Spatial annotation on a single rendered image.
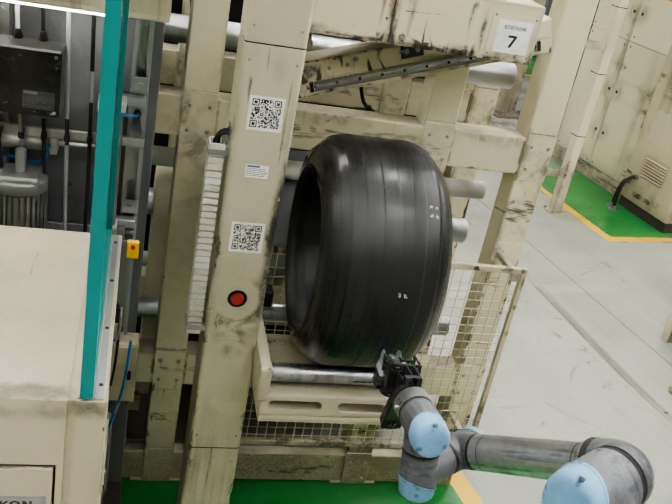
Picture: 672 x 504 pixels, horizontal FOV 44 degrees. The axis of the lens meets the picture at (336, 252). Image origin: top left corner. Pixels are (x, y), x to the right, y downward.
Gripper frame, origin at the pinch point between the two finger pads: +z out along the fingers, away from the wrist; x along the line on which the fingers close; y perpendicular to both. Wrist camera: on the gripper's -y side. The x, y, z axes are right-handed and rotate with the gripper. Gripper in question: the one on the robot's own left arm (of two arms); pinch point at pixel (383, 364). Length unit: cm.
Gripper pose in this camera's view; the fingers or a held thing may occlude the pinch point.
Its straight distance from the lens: 193.6
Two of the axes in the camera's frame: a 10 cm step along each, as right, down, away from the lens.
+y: 1.6, -9.4, -3.1
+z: -2.0, -3.4, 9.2
